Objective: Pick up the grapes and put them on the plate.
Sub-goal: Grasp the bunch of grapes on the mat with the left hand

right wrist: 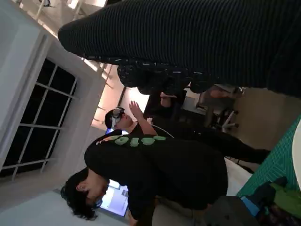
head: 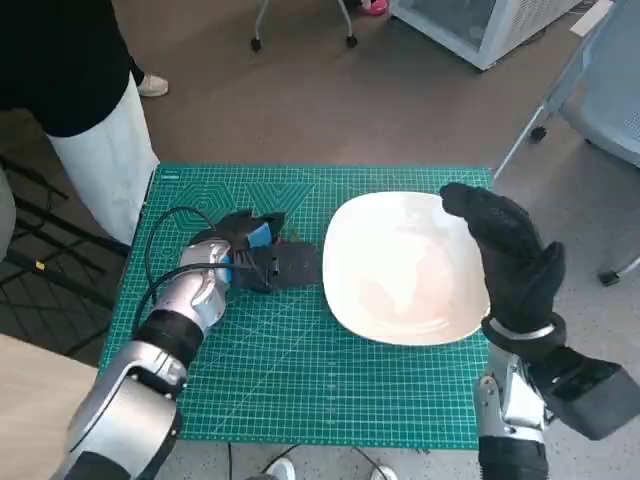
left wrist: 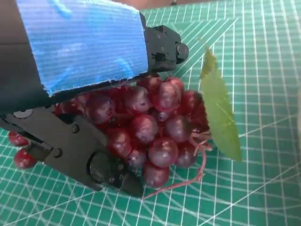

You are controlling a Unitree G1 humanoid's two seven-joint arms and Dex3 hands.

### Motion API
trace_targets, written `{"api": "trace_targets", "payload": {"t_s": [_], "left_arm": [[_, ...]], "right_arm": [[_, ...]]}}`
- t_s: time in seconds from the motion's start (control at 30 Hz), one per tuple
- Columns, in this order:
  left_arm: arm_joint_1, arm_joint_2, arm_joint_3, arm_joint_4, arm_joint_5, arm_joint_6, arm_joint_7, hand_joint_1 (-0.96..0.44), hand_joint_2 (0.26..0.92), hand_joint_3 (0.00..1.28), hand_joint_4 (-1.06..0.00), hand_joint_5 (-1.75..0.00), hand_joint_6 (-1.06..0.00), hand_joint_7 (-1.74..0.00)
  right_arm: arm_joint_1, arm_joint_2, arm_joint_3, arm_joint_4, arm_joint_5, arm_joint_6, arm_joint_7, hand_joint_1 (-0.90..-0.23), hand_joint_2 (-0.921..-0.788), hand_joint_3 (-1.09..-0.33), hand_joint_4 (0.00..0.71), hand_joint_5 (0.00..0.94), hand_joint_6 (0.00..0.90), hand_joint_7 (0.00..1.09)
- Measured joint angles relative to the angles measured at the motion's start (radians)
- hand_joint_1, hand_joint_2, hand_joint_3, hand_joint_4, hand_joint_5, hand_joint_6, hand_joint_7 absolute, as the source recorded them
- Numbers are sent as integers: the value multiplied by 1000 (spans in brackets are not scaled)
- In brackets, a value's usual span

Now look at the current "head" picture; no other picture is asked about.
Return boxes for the white glass-front cabinet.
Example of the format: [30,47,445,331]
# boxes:
[388,0,586,71]

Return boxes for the white chair legs with casters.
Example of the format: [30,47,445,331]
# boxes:
[249,0,360,53]

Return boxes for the pale blue mesh chair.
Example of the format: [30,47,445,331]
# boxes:
[492,0,640,287]

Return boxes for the light wooden table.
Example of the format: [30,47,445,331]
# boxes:
[0,332,99,480]

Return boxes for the green cutting mat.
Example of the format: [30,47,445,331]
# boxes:
[97,163,496,450]

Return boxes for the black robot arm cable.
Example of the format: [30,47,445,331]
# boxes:
[134,262,261,316]
[144,206,221,286]

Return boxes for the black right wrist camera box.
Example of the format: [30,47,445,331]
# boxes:
[529,347,640,441]

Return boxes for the person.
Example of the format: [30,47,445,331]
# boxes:
[0,0,171,246]

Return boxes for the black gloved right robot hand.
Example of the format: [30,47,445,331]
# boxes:
[438,182,567,334]

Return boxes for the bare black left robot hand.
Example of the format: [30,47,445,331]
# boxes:
[214,209,320,294]

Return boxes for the white square plate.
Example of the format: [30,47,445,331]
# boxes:
[321,191,492,347]

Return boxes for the black metal rack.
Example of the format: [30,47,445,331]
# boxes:
[0,154,131,361]

